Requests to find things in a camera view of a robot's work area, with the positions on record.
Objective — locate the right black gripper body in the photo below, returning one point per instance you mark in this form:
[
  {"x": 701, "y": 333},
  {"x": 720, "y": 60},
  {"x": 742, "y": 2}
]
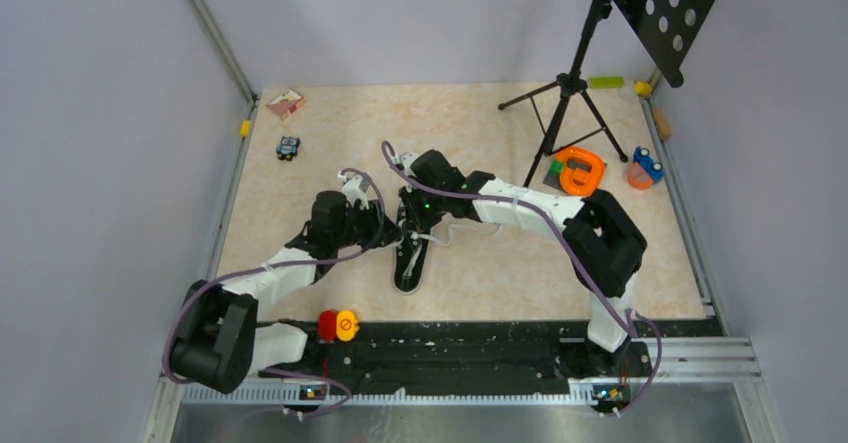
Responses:
[{"x": 426, "y": 207}]

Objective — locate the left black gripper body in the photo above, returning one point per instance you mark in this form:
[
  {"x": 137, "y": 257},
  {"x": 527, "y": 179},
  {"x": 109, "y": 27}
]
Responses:
[{"x": 360, "y": 225}]

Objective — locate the black white canvas sneaker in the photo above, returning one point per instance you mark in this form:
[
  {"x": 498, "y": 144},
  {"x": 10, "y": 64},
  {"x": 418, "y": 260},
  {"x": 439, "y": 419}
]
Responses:
[{"x": 410, "y": 254}]

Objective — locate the white shoelace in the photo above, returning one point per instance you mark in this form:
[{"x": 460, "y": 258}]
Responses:
[{"x": 450, "y": 234}]

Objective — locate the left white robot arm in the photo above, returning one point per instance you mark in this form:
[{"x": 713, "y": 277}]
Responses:
[{"x": 220, "y": 336}]

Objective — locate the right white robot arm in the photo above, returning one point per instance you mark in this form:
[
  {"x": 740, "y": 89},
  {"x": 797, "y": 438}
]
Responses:
[{"x": 603, "y": 244}]

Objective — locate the blue owl toy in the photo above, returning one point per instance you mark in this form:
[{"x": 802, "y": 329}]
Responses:
[{"x": 288, "y": 148}]

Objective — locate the red yellow emergency button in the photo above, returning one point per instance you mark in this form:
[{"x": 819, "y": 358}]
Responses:
[{"x": 338, "y": 325}]

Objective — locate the pink red box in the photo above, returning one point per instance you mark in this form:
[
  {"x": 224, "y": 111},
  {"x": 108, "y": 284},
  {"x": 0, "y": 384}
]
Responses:
[{"x": 286, "y": 103}]

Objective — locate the yellow clip left edge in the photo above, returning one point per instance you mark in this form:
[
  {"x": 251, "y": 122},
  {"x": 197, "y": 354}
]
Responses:
[{"x": 245, "y": 129}]

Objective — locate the blue orange toy car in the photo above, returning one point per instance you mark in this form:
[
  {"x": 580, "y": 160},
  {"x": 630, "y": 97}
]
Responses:
[{"x": 644, "y": 171}]

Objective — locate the green block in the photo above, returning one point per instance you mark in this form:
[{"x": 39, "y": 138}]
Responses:
[{"x": 606, "y": 82}]

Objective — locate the yellow corner block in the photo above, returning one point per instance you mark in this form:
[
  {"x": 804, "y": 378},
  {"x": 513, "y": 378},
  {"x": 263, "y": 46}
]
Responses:
[{"x": 643, "y": 88}]

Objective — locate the wooden block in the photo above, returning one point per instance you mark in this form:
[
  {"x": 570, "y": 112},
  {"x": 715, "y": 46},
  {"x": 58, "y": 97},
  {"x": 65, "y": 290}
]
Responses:
[{"x": 663, "y": 126}]

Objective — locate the black music stand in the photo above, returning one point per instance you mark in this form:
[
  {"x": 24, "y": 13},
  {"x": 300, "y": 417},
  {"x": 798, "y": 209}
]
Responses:
[{"x": 634, "y": 36}]

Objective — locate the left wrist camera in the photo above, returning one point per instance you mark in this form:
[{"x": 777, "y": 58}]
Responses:
[{"x": 355, "y": 185}]

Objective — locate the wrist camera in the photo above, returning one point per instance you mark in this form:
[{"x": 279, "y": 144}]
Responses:
[
  {"x": 355, "y": 185},
  {"x": 403, "y": 162}
]

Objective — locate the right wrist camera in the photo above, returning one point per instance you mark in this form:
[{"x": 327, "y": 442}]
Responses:
[{"x": 403, "y": 162}]

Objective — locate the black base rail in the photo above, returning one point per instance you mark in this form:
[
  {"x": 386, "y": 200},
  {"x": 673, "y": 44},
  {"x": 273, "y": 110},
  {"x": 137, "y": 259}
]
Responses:
[{"x": 469, "y": 358}]

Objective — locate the orange ring toy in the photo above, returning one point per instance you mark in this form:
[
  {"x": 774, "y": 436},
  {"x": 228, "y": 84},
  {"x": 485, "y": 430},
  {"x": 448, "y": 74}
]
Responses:
[{"x": 575, "y": 171}]

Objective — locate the white cable duct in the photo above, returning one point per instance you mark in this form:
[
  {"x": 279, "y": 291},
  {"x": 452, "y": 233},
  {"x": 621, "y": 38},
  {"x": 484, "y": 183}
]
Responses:
[{"x": 295, "y": 395}]

